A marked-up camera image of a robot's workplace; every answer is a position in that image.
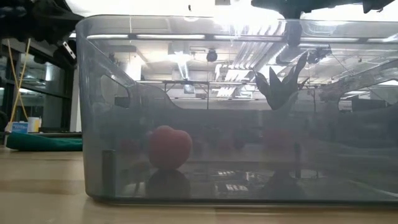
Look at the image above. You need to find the blue box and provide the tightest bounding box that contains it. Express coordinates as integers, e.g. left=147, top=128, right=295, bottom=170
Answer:
left=11, top=121, right=29, bottom=134

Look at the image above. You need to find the dark green cloth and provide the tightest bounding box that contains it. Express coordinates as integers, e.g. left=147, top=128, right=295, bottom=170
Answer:
left=5, top=132, right=83, bottom=152

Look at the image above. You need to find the white cup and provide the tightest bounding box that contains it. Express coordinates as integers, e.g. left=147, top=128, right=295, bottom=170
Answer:
left=27, top=116, right=42, bottom=134

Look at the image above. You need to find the black metal rig frame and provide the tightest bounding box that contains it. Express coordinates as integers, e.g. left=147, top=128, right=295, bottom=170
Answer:
left=30, top=131, right=83, bottom=139

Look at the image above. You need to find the snake plant in white pot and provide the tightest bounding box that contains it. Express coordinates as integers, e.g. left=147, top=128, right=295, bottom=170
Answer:
left=254, top=51, right=310, bottom=111

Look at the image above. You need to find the grey translucent plastic tupperware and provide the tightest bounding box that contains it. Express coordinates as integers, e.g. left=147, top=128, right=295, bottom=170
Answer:
left=75, top=14, right=398, bottom=206

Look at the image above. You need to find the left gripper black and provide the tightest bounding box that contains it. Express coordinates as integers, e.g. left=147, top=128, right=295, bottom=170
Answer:
left=51, top=39, right=78, bottom=68

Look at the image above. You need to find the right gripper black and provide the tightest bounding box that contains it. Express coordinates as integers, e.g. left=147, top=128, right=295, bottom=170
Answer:
left=251, top=0, right=312, bottom=48

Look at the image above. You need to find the yellow cable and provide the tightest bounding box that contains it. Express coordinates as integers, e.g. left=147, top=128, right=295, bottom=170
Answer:
left=6, top=37, right=32, bottom=124

